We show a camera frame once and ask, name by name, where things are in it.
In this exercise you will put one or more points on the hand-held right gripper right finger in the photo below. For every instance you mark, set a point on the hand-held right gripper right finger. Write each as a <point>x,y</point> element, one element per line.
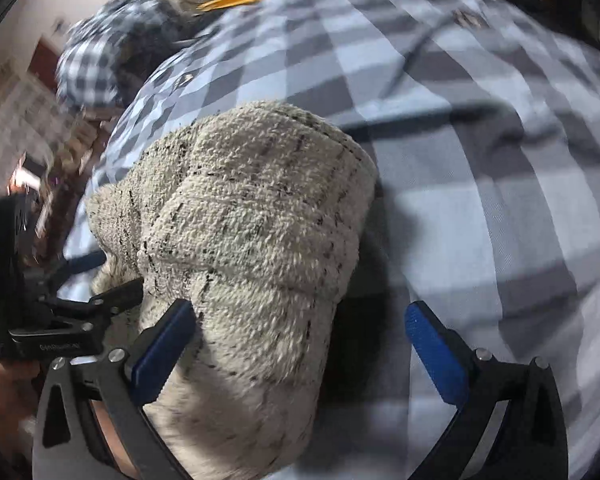
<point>435,355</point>

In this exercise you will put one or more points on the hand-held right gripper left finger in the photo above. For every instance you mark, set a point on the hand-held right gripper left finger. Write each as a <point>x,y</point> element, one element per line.
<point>162,350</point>

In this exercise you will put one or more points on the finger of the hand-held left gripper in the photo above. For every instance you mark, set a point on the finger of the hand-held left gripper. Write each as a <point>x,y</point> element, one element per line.
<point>117,296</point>
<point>82,264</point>

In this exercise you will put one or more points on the cream plaid shirt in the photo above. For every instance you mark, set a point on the cream plaid shirt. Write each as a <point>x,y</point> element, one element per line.
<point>255,220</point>

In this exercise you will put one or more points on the person's left hand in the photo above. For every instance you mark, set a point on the person's left hand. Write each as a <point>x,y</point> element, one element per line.
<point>5,395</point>

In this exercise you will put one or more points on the blue grey checkered bed blanket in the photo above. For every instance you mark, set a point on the blue grey checkered bed blanket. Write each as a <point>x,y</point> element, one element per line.
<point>455,200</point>

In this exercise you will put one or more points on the crumpled checkered duvet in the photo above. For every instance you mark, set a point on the crumpled checkered duvet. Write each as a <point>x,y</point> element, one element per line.
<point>95,60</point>

